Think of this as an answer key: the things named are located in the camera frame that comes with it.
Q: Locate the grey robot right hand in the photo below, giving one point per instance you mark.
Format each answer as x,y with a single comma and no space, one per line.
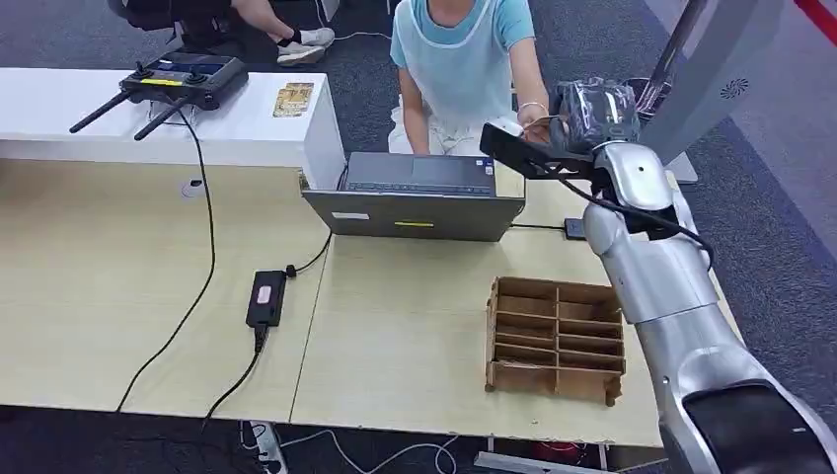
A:
595,114

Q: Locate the small black hub device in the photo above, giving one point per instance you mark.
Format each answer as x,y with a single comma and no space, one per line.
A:
575,228

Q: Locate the person's left hand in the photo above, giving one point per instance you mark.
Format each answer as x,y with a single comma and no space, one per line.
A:
535,127

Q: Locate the person with white shoes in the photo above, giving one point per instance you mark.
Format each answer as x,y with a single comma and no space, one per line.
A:
261,26

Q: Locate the black remote controller with antennas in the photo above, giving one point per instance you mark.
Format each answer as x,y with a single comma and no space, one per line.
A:
186,80

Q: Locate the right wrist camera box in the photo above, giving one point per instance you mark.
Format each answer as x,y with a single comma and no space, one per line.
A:
523,154

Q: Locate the red floor tape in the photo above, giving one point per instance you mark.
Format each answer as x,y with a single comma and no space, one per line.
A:
819,13

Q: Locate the grey open laptop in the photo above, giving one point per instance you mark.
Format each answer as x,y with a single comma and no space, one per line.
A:
412,206

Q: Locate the white standing panel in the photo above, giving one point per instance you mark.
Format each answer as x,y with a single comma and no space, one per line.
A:
713,85

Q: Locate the wooden compartment card box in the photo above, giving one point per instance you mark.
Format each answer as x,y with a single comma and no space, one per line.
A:
556,340

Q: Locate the stack of tan cards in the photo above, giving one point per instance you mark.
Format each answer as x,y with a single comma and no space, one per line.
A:
292,100

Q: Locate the seated person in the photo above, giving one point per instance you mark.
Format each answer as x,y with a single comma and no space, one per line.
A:
458,65

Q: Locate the white desk frame bar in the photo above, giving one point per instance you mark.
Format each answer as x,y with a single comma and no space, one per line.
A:
530,464

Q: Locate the white power strip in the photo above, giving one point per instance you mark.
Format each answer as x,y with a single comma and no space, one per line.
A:
269,451

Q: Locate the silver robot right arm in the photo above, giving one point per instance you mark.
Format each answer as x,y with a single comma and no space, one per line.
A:
680,307

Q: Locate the round white desk grommet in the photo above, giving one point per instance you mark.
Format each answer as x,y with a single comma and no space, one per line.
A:
191,188

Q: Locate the black round stand base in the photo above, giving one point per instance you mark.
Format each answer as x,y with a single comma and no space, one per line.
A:
650,95

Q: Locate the black power adapter brick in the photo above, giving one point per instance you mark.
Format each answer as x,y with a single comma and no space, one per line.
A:
265,299

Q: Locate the white raised shelf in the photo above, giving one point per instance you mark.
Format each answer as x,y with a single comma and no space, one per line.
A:
196,127

